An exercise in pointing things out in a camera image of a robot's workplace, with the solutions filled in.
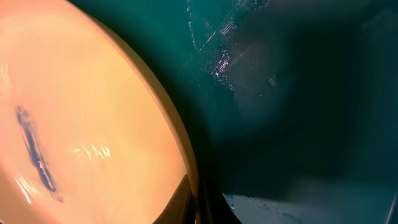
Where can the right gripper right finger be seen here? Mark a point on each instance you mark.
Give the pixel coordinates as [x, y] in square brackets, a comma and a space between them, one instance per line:
[214, 209]

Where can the green rimmed plate top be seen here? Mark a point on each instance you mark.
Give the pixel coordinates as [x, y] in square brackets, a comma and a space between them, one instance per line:
[88, 133]

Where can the teal plastic serving tray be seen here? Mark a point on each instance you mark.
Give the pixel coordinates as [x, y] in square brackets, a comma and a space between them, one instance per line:
[290, 105]

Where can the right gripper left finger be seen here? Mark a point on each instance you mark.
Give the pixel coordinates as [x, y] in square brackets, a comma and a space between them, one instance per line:
[180, 208]

